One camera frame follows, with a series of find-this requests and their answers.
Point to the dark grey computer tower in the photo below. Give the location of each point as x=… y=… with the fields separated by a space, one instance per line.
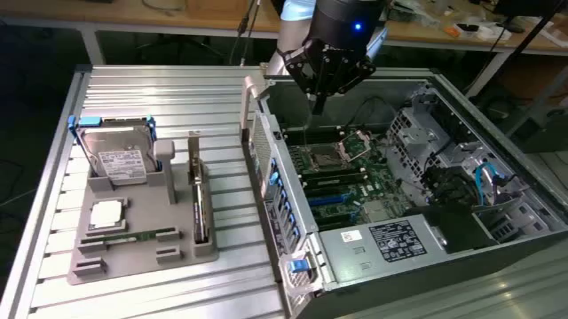
x=545 y=126

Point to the black plastic cover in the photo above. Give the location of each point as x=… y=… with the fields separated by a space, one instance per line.
x=457 y=229

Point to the small orange item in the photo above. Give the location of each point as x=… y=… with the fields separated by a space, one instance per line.
x=450 y=30

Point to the wooden desk white frame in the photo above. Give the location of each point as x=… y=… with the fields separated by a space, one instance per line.
x=488 y=41
x=132 y=16

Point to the hard disk with blue bracket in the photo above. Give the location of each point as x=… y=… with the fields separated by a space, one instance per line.
x=119 y=159

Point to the black monitor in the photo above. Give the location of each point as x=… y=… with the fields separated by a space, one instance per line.
x=514 y=6

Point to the green RAM stick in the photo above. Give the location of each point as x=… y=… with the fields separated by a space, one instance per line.
x=128 y=237

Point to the metal disk bay cage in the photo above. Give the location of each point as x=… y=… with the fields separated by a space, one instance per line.
x=510 y=222
x=410 y=136

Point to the silver chipset heatsink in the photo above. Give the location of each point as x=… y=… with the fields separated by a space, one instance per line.
x=375 y=212

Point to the green motherboard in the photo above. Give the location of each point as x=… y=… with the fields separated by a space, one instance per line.
x=381 y=186

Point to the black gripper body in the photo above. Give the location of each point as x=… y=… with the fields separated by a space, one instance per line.
x=341 y=20

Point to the grey printed parts rack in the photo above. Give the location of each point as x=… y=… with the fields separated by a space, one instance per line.
x=146 y=259

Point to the white black small device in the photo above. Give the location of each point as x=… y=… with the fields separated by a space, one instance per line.
x=474 y=30

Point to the open black PC case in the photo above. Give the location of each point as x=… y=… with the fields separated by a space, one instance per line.
x=399 y=299

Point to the black RAM stick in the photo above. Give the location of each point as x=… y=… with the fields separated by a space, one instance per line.
x=333 y=179

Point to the silver CPU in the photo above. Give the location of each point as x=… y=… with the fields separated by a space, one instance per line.
x=105 y=214

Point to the black tripod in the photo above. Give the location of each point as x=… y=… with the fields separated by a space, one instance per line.
x=186 y=46

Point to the graphics card with metal bracket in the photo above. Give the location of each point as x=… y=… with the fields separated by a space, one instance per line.
x=196 y=199

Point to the black slanted pole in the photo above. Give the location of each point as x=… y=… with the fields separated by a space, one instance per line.
x=528 y=40

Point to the CPU socket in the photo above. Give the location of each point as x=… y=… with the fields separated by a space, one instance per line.
x=323 y=156

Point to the metal socket cover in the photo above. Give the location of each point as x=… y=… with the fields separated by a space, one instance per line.
x=357 y=146

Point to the black computer mouse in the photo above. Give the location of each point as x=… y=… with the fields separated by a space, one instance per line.
x=514 y=26

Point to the blue case latch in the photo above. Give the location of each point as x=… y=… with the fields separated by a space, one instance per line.
x=298 y=266

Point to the blue expansion slot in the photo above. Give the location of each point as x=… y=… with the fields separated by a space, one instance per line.
x=330 y=199

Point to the grey power supply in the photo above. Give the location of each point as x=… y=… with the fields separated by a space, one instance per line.
x=354 y=252

